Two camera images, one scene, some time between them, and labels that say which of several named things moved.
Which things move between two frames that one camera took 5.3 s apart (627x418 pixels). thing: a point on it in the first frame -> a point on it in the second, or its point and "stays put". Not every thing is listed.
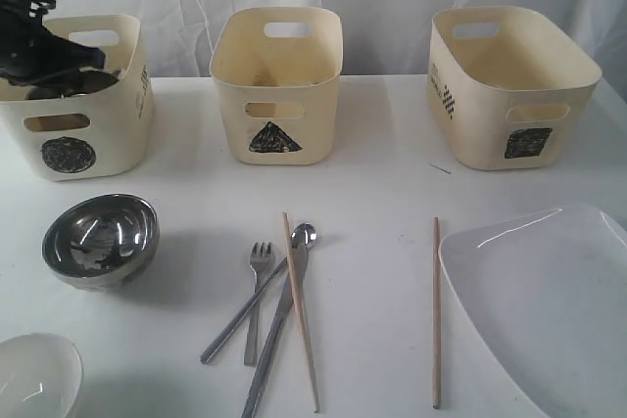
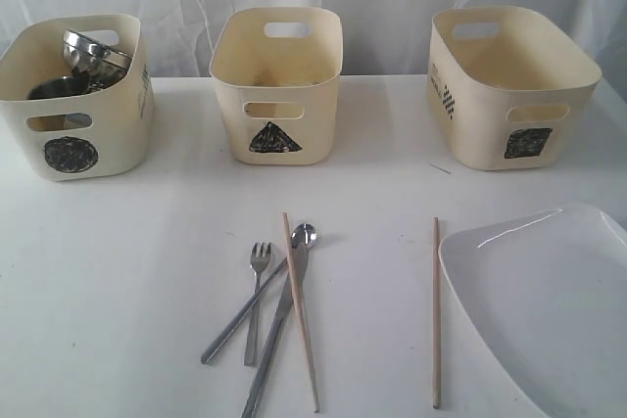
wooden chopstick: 436,297 stays put
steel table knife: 287,303 stays put
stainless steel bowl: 102,244 -> 102,65
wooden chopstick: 307,351 stays put
